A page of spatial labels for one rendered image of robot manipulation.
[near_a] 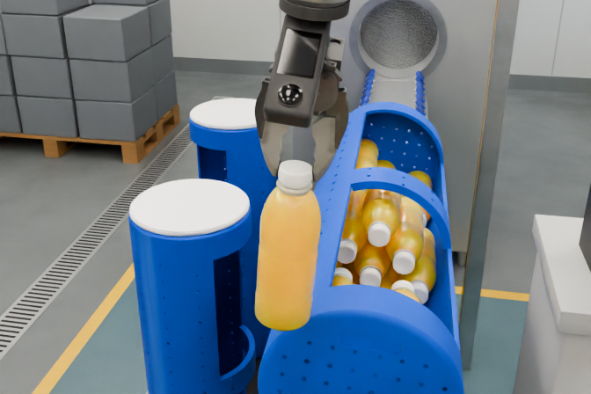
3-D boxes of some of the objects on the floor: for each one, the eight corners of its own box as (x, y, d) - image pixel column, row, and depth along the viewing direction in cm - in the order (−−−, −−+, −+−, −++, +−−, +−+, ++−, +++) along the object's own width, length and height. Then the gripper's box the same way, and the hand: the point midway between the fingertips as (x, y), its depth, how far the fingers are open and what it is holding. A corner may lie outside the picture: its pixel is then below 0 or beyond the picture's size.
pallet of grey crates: (180, 121, 512) (168, -44, 463) (137, 164, 440) (118, -27, 391) (32, 112, 533) (6, -48, 484) (-31, 150, 461) (-70, -33, 412)
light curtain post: (469, 360, 266) (531, -114, 197) (470, 370, 261) (534, -113, 191) (453, 358, 267) (509, -114, 198) (454, 368, 262) (512, -114, 192)
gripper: (373, -14, 72) (346, 156, 84) (266, -27, 73) (254, 143, 85) (371, 15, 65) (343, 196, 77) (252, 0, 66) (243, 182, 78)
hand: (295, 171), depth 78 cm, fingers closed on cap, 4 cm apart
